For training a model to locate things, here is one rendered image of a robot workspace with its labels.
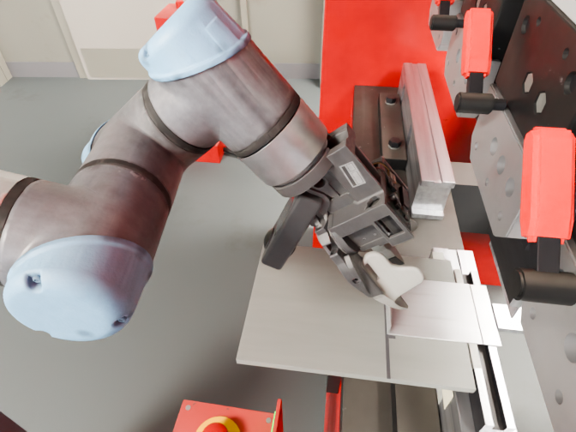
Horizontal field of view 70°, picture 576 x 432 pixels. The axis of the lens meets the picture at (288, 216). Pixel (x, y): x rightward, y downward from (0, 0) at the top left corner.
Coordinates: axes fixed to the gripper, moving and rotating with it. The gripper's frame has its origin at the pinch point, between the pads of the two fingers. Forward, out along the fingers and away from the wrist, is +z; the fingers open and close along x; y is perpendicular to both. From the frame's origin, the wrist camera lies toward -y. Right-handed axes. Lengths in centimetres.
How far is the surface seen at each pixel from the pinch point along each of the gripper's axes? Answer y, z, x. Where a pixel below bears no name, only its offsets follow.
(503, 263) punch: 11.8, 1.3, -1.6
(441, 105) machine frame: 3, 32, 84
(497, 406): 5.0, 11.7, -10.8
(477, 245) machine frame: -14, 94, 84
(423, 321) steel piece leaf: 0.4, 6.3, -2.0
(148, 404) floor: -117, 39, 18
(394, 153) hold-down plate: -5.3, 14.2, 46.7
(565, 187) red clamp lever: 19.3, -16.2, -11.9
